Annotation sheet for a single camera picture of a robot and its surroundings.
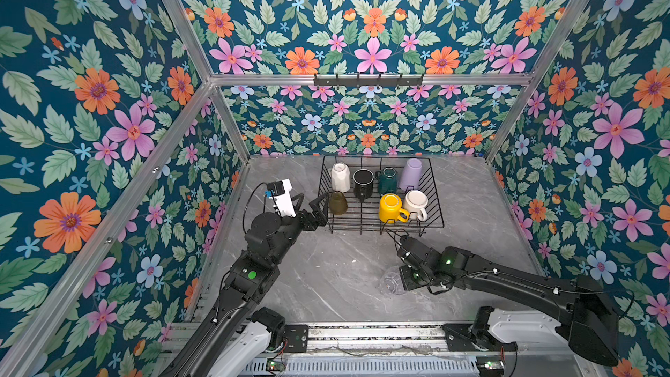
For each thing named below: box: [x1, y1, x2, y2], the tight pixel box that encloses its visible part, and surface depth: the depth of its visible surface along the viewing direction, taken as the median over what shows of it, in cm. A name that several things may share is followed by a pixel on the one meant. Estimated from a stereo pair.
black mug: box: [352, 168, 375, 203], surface depth 98 cm
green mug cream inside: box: [375, 166, 398, 196], surface depth 99 cm
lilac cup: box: [398, 157, 424, 192], surface depth 101 cm
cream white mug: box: [331, 162, 351, 193], surface depth 101 cm
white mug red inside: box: [403, 189, 429, 222], surface depth 95 cm
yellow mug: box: [378, 192, 411, 225], surface depth 92 cm
